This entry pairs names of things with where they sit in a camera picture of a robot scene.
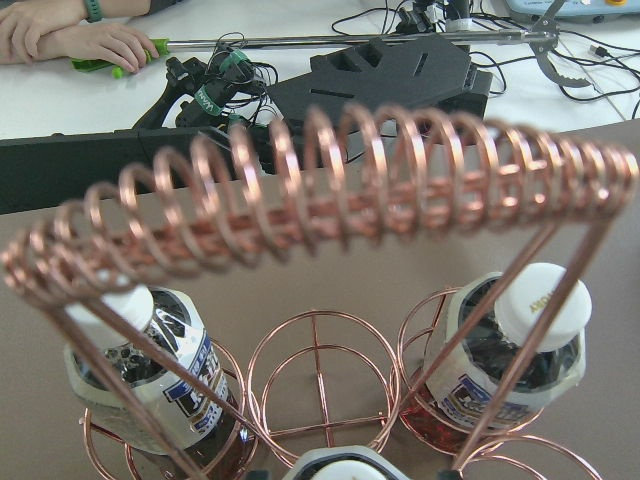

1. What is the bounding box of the black foam case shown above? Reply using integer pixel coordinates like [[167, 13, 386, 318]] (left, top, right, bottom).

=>
[[1, 34, 491, 214]]

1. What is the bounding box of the tea bottle rack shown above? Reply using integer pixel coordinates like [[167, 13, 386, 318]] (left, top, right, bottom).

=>
[[64, 285, 250, 479], [401, 263, 592, 454], [283, 446, 407, 480]]

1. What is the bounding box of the copper wire bottle rack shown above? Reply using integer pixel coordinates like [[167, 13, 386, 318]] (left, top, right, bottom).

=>
[[1, 104, 639, 479]]

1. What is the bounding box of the tea bottle rack front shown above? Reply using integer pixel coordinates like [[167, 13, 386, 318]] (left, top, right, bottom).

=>
[[64, 285, 250, 479]]

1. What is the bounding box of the black gripper device with cables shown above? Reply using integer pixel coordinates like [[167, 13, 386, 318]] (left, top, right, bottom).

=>
[[133, 44, 279, 130]]

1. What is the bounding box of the person's left hand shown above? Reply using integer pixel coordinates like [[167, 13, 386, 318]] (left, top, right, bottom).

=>
[[1, 0, 88, 64]]

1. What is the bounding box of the person's right hand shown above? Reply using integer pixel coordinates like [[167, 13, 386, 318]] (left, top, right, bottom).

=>
[[32, 23, 160, 73]]

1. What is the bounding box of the green handled reacher grabber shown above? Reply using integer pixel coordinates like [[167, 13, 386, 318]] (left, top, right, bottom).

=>
[[69, 0, 599, 91]]

